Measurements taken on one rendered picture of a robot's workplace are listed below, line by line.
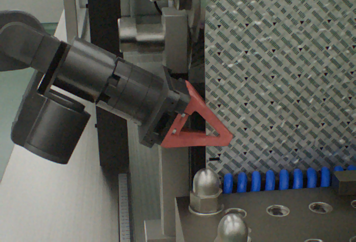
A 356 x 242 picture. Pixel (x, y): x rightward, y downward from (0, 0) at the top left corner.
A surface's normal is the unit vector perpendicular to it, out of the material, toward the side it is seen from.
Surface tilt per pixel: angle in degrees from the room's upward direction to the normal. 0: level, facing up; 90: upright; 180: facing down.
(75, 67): 76
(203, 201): 90
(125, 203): 0
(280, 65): 90
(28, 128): 81
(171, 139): 100
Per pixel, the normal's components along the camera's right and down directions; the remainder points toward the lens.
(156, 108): -0.88, -0.42
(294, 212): -0.03, -0.94
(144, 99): 0.23, 0.07
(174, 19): 0.10, 0.34
